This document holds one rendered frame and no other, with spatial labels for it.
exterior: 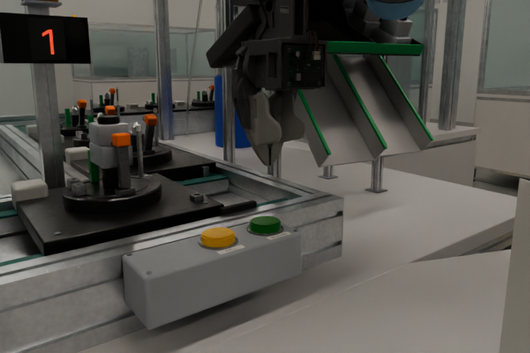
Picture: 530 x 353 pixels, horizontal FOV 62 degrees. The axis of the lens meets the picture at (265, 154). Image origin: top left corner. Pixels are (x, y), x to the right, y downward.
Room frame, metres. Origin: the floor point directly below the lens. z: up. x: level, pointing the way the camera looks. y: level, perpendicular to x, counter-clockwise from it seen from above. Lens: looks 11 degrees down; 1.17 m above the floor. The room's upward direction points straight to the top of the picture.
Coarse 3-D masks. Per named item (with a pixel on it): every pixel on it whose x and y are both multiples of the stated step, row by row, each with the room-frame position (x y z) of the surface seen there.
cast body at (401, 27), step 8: (384, 24) 0.92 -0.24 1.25; (392, 24) 0.90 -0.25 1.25; (400, 24) 0.90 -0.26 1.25; (408, 24) 0.91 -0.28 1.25; (376, 32) 0.94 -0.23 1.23; (384, 32) 0.92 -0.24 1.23; (392, 32) 0.90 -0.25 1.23; (400, 32) 0.91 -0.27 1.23; (408, 32) 0.92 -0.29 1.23; (376, 40) 0.94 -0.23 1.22; (384, 40) 0.92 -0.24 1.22; (392, 40) 0.90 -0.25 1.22; (400, 40) 0.90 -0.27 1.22; (408, 40) 0.91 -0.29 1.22
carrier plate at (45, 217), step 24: (48, 192) 0.67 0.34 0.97; (168, 192) 0.67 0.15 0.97; (192, 192) 0.67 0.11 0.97; (24, 216) 0.56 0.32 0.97; (48, 216) 0.56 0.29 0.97; (72, 216) 0.56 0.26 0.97; (96, 216) 0.56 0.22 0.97; (120, 216) 0.56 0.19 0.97; (144, 216) 0.56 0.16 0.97; (168, 216) 0.56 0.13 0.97; (192, 216) 0.58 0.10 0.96; (216, 216) 0.60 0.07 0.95; (48, 240) 0.48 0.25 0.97; (72, 240) 0.49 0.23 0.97; (96, 240) 0.50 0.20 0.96
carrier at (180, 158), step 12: (132, 132) 0.92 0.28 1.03; (156, 132) 0.98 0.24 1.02; (132, 144) 0.91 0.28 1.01; (156, 144) 0.98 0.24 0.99; (72, 156) 0.91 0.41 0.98; (84, 156) 0.93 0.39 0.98; (144, 156) 0.86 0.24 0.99; (156, 156) 0.87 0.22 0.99; (168, 156) 0.90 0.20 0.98; (180, 156) 0.96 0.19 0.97; (192, 156) 0.96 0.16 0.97; (84, 168) 0.84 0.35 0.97; (132, 168) 0.84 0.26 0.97; (144, 168) 0.84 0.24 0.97; (156, 168) 0.84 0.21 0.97; (168, 168) 0.84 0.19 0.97; (180, 168) 0.85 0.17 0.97; (192, 168) 0.87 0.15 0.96
